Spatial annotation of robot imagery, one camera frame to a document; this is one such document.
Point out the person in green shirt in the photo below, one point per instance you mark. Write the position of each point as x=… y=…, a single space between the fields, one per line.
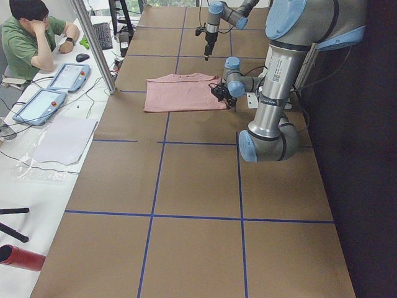
x=28 y=38

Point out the upper blue teach pendant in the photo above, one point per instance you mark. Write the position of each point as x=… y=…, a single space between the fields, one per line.
x=70 y=77

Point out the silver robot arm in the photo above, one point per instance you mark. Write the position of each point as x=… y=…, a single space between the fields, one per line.
x=217 y=11
x=292 y=27

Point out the lower blue teach pendant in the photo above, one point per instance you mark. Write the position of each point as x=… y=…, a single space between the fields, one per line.
x=41 y=106

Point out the black computer mouse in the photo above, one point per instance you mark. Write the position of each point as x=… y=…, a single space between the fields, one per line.
x=82 y=57

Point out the pink Snoopy t-shirt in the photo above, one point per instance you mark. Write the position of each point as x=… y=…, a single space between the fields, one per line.
x=177 y=92

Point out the blue teach pendant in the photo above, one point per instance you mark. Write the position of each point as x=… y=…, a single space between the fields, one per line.
x=41 y=106
x=70 y=77

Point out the red cylinder bottle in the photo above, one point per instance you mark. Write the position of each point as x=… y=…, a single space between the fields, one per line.
x=21 y=258

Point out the black keyboard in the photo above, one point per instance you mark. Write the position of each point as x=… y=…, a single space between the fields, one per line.
x=103 y=34

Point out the clear plastic bag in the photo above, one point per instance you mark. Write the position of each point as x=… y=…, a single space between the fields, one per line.
x=29 y=169

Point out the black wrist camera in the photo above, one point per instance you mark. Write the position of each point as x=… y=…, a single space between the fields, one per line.
x=200 y=30
x=219 y=91

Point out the aluminium frame post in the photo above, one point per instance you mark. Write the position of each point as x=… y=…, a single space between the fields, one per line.
x=88 y=29

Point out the white paper sheets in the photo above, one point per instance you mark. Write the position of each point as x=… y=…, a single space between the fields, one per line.
x=65 y=140

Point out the green toy object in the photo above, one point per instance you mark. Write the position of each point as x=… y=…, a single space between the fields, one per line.
x=84 y=42

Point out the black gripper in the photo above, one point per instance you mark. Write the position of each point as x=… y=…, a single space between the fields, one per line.
x=211 y=38
x=227 y=95

